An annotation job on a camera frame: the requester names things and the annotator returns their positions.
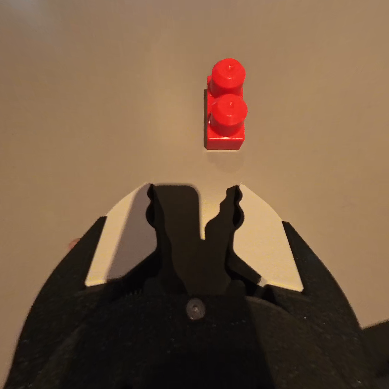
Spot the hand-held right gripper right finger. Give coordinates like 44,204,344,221
205,183,304,292

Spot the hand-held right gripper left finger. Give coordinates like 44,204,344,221
85,183,160,287

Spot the red two-stud toy block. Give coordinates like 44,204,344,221
204,58,248,151

